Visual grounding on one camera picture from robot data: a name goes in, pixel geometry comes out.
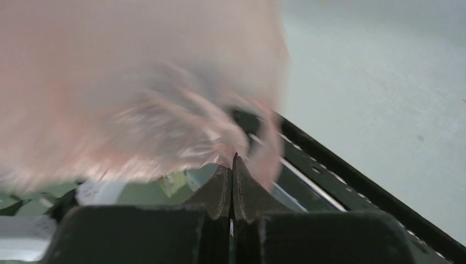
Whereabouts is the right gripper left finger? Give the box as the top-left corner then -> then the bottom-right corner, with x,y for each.
42,167 -> 231,264

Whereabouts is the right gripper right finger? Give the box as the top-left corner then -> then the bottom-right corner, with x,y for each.
232,156 -> 415,264

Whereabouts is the pink plastic trash bag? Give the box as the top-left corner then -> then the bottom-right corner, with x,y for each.
1,1 -> 289,191

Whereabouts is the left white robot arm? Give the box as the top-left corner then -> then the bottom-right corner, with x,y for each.
1,181 -> 126,262

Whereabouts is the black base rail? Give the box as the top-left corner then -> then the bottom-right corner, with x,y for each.
229,107 -> 466,264

